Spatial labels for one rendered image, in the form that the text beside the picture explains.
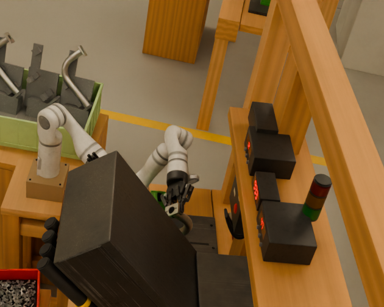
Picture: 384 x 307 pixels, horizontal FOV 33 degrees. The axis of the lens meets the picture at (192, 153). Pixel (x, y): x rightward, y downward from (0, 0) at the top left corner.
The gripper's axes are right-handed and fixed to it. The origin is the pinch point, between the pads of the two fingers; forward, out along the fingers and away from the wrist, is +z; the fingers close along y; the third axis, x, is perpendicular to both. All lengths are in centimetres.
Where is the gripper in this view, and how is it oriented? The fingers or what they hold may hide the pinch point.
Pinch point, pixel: (176, 211)
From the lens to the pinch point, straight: 221.2
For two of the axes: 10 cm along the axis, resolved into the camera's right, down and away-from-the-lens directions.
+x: 6.1, 4.7, 6.4
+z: -0.1, 8.1, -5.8
